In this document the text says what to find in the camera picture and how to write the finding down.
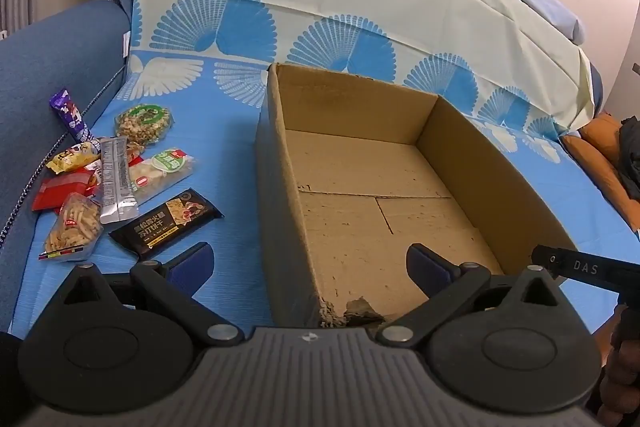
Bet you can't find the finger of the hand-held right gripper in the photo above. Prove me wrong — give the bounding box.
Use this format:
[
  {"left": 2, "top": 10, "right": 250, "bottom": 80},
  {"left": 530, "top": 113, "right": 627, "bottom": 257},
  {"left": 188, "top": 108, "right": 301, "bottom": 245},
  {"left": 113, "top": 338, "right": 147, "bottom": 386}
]
[{"left": 531, "top": 244, "right": 566, "bottom": 280}]

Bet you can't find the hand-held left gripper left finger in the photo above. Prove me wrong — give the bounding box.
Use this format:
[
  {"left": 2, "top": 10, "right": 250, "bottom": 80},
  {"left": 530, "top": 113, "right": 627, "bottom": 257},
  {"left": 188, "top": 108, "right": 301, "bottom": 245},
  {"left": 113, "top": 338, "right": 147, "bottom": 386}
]
[{"left": 60, "top": 242, "right": 246, "bottom": 348}]

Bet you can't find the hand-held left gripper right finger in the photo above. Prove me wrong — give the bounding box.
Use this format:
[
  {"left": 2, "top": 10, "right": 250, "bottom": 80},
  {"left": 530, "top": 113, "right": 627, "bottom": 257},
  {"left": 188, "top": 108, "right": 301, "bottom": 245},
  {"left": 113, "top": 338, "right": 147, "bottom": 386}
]
[{"left": 376, "top": 243, "right": 560, "bottom": 349}]

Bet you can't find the black cracker packet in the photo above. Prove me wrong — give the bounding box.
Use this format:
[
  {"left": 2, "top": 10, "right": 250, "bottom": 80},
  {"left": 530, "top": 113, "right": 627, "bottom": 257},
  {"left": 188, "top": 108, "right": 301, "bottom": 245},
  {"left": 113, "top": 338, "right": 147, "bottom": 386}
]
[{"left": 108, "top": 188, "right": 225, "bottom": 257}]

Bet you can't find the white packet with green label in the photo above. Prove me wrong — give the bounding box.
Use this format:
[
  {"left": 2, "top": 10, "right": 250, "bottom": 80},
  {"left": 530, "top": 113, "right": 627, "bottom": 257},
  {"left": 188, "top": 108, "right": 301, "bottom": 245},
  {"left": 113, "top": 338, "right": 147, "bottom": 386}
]
[{"left": 127, "top": 148, "right": 197, "bottom": 204}]

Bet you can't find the cardboard box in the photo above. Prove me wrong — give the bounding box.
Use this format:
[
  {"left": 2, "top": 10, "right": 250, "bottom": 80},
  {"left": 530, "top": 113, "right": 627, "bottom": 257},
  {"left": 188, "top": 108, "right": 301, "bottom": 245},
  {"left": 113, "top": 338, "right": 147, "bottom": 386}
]
[{"left": 255, "top": 62, "right": 581, "bottom": 328}]

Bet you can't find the silver foil snack packet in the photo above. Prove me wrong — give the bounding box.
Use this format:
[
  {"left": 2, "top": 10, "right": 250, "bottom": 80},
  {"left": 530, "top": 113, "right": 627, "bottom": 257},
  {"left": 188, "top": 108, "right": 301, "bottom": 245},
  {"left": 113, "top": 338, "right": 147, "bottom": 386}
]
[{"left": 98, "top": 137, "right": 141, "bottom": 225}]

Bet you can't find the clear packet of fried sticks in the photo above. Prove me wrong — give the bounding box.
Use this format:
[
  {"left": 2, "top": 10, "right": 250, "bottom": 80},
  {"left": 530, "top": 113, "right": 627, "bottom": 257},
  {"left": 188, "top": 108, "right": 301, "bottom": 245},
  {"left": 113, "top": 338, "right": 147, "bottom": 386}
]
[{"left": 38, "top": 192, "right": 105, "bottom": 264}]

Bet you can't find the large red snack packet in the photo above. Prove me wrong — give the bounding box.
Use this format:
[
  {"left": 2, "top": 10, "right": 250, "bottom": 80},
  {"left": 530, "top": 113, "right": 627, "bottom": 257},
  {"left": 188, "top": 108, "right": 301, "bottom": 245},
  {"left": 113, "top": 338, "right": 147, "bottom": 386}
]
[{"left": 32, "top": 169, "right": 99, "bottom": 212}]

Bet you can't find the round nut cookie packet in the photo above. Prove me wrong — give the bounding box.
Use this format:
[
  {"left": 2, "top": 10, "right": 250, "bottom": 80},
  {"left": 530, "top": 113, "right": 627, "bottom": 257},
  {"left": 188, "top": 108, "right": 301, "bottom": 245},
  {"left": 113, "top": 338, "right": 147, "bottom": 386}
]
[{"left": 114, "top": 103, "right": 177, "bottom": 148}]

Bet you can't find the yellow snack packet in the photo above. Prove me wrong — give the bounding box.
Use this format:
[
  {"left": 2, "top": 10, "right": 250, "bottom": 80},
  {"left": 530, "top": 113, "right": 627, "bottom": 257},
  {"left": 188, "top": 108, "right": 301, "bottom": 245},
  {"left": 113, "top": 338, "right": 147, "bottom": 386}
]
[{"left": 46, "top": 142, "right": 102, "bottom": 174}]

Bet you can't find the purple chocolate bar wrapper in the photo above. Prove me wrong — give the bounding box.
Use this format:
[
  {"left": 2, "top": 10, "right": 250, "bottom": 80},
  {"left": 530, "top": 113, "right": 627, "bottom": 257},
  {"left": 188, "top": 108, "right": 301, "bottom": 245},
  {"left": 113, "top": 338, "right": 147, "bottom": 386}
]
[{"left": 49, "top": 88, "right": 97, "bottom": 144}]

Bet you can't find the person's right hand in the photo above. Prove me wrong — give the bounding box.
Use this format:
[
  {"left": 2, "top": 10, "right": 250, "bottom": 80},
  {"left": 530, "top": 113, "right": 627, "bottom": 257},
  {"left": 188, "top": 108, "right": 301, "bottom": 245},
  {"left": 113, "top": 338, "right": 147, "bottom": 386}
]
[{"left": 599, "top": 307, "right": 640, "bottom": 427}]

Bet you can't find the orange cushion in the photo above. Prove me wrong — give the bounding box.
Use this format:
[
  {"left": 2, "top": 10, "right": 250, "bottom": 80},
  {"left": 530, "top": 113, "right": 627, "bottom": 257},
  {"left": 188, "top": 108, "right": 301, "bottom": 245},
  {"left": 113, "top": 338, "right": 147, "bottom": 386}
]
[{"left": 560, "top": 112, "right": 640, "bottom": 230}]

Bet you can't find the dark garment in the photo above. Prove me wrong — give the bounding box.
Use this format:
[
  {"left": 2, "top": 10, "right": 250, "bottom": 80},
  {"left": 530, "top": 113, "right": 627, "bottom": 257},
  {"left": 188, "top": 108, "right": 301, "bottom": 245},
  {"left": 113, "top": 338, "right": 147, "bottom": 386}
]
[{"left": 617, "top": 117, "right": 640, "bottom": 202}]

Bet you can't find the blue fan-print cloth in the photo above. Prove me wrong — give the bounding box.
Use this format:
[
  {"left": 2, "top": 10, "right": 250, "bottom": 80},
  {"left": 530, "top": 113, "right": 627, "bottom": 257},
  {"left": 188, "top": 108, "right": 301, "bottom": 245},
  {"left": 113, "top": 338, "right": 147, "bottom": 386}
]
[{"left": 10, "top": 0, "right": 640, "bottom": 343}]

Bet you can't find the blue pillow with chain trim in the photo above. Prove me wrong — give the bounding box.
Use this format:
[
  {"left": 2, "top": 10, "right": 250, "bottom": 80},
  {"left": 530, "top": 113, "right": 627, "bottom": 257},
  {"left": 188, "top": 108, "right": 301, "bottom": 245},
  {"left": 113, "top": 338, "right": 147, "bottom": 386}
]
[{"left": 0, "top": 0, "right": 135, "bottom": 338}]

